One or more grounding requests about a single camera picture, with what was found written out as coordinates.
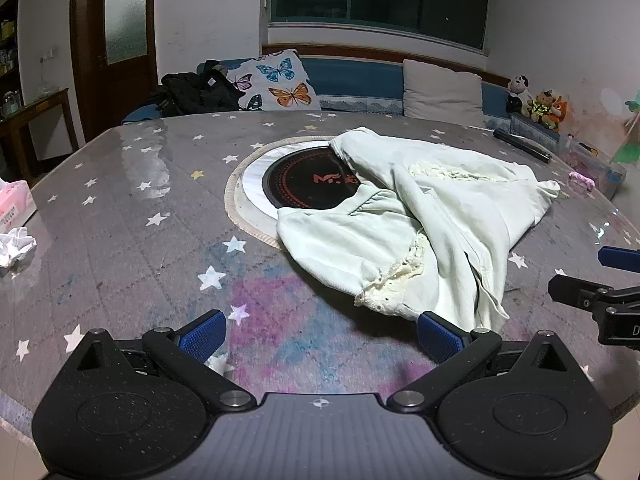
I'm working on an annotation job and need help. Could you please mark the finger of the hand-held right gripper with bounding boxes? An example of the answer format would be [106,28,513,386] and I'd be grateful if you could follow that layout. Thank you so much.
[547,275,615,312]
[597,246,640,275]

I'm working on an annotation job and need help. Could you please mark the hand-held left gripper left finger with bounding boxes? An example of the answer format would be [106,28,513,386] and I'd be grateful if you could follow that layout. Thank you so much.
[65,310,257,413]

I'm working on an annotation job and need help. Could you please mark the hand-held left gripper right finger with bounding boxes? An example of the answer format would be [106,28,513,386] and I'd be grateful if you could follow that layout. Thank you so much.
[386,311,581,413]

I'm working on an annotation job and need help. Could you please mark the pale green garment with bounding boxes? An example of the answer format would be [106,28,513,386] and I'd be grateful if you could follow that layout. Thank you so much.
[276,127,562,333]

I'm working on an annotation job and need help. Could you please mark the clear plastic storage box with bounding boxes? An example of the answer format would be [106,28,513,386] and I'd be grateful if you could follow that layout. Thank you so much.
[557,134,629,199]

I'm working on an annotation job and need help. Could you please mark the grey star-print tablecloth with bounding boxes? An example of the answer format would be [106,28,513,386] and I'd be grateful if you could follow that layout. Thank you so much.
[0,110,640,443]

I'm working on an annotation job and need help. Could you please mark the colourful paper pinwheel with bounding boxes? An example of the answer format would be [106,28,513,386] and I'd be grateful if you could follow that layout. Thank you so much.
[611,89,640,166]

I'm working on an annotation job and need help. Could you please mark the white round cooktop surround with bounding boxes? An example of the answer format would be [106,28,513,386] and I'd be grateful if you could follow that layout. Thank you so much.
[224,135,351,252]

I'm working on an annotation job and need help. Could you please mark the long black bar device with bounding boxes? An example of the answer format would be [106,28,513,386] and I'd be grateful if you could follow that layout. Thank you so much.
[493,128,553,164]

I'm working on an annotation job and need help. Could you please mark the orange fox plush toy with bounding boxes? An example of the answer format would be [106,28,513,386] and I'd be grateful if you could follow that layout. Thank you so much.
[545,97,569,134]

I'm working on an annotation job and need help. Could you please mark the brown bear plush toy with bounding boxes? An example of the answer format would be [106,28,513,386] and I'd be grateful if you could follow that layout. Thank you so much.
[527,90,559,124]

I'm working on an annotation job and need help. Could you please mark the black round induction cooktop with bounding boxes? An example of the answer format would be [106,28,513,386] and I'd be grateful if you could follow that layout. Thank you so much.
[261,147,375,211]

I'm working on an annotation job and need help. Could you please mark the panda plush toy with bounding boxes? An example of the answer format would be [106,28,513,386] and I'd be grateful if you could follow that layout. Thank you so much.
[505,75,532,114]

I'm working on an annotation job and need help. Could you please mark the crumpled white tissue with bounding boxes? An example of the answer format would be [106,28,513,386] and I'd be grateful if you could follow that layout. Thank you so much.
[0,227,38,268]

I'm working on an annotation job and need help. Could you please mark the pink tissue pack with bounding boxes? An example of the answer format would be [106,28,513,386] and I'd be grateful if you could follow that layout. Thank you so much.
[0,179,39,234]

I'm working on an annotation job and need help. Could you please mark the plain grey pillow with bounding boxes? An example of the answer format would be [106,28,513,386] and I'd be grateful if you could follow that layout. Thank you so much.
[402,59,485,129]

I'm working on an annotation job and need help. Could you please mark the black jacket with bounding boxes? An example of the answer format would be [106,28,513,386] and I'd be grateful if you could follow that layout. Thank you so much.
[149,60,242,117]

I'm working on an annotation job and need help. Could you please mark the butterfly print pillow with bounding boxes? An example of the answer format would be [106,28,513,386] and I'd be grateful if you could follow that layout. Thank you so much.
[227,49,322,112]

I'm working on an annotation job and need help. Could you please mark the wooden side table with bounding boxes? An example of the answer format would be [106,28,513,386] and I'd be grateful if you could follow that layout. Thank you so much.
[0,87,82,182]

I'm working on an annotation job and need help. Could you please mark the blue sofa bench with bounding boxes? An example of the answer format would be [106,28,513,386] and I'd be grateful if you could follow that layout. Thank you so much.
[121,55,563,147]

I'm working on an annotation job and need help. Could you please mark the brown wooden door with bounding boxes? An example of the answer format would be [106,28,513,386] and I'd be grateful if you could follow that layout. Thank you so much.
[69,0,159,142]

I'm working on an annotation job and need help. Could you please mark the wall shelf with bottles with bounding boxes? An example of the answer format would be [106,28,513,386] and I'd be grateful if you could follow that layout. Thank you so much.
[0,0,24,111]

